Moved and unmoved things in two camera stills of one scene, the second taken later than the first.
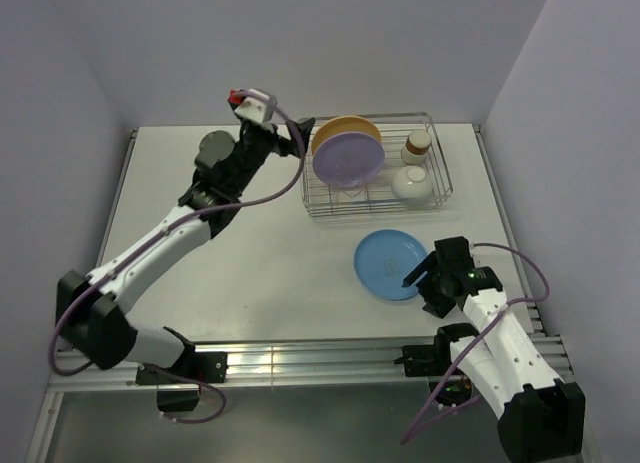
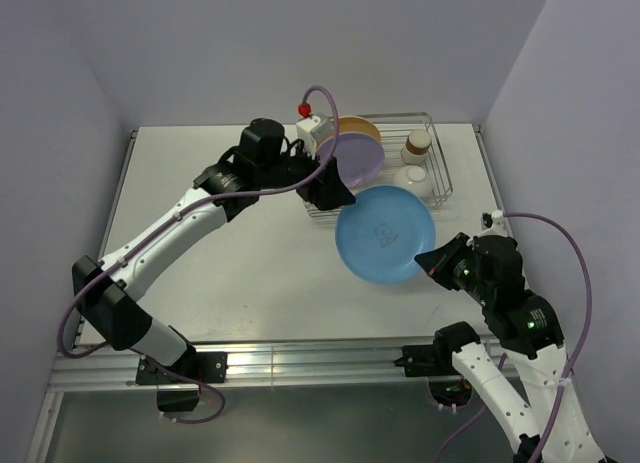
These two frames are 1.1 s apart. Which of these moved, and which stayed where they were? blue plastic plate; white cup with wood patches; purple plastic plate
Moved: blue plastic plate
Stayed: white cup with wood patches; purple plastic plate
